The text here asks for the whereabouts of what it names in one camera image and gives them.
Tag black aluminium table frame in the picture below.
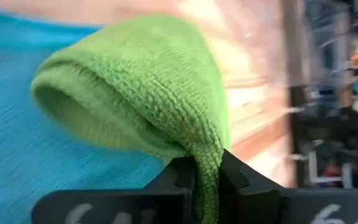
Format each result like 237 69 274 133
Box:
288 84 308 188

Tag green microfiber towel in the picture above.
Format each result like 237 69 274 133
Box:
29 14 231 224

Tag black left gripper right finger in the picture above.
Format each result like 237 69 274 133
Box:
218 149 358 224

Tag turquoise microfiber towel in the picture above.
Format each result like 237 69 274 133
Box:
0 11 168 224

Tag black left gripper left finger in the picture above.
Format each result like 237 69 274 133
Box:
31 156 198 224

